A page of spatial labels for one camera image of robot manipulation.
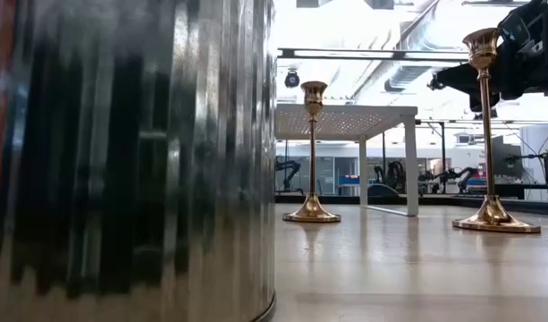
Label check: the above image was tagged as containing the black monitor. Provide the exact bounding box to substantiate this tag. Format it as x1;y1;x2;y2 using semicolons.
494;135;525;180

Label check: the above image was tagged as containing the medium brass candlestick holder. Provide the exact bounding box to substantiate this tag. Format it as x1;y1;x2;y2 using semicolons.
282;80;342;224

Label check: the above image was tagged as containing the black dome ceiling camera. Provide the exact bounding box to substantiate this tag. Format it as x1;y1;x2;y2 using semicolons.
283;69;301;89

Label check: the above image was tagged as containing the black boom stand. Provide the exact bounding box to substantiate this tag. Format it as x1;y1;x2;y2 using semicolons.
503;150;548;194

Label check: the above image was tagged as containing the black ceiling light rail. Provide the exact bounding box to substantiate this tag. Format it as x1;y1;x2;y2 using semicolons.
276;47;471;64

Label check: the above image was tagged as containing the silver ceiling air duct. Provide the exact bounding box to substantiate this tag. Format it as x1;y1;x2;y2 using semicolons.
351;0;471;100

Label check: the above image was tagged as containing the tall brass candlestick holder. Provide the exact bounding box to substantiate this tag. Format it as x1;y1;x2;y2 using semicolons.
451;27;542;234

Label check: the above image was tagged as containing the white perforated metal shelf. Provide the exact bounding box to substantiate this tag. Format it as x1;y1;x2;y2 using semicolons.
275;103;420;218

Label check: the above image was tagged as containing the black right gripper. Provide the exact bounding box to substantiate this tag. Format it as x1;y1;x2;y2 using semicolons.
427;0;548;113

